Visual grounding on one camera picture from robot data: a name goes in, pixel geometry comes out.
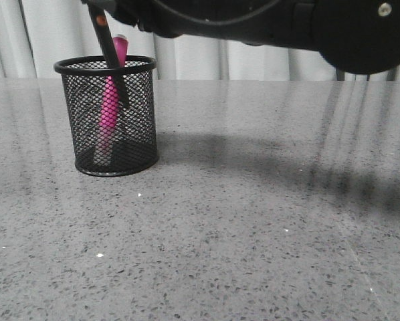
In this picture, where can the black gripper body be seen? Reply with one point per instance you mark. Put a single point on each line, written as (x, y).
(139, 14)

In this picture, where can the grey orange scissors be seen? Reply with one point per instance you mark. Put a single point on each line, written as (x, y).
(101, 28)

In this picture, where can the pink marker pen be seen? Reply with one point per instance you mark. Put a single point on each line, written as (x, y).
(109, 109)

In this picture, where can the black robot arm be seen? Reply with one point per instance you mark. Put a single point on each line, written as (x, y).
(358, 37)

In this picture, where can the black mesh pen holder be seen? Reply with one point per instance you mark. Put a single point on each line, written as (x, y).
(135, 143)

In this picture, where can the grey curtain backdrop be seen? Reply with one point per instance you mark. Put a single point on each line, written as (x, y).
(34, 35)

